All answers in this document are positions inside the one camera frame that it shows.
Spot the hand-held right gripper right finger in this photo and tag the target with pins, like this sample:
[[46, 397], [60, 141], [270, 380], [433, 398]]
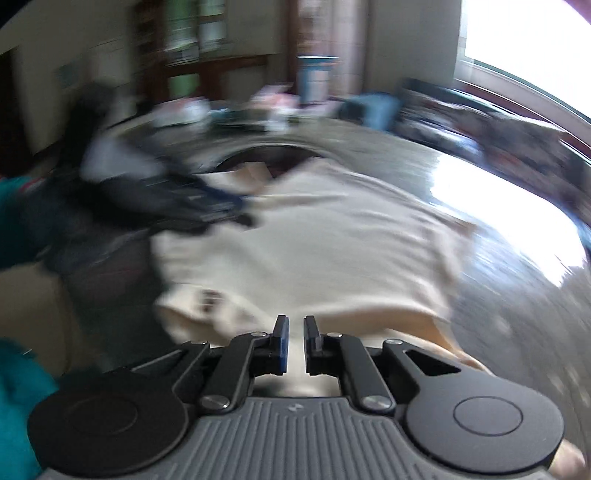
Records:
[[310, 342]]

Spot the cream knit garment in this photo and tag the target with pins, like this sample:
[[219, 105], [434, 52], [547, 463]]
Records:
[[323, 240]]

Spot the pink packet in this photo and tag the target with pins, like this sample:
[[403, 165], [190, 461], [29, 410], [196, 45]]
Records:
[[272, 97]]

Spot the light blue child furniture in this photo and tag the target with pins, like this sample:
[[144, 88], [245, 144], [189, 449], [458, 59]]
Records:
[[371, 110]]

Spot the dark wooden cabinet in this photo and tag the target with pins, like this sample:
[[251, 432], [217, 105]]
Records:
[[207, 50]]

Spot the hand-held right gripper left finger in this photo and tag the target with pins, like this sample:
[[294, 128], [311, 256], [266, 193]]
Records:
[[281, 345]]

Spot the white and blue container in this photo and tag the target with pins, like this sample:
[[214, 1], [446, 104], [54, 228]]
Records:
[[316, 78]]

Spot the window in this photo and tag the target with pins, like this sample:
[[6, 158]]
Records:
[[521, 37]]

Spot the person's teal top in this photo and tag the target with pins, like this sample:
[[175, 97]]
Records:
[[18, 406]]

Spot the teal sofa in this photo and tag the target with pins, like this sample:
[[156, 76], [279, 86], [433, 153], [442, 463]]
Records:
[[485, 120]]

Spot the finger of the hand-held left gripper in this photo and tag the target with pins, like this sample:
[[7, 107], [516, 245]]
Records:
[[221, 194], [231, 217]]

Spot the round black induction cooktop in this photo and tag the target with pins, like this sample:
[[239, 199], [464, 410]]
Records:
[[272, 157]]

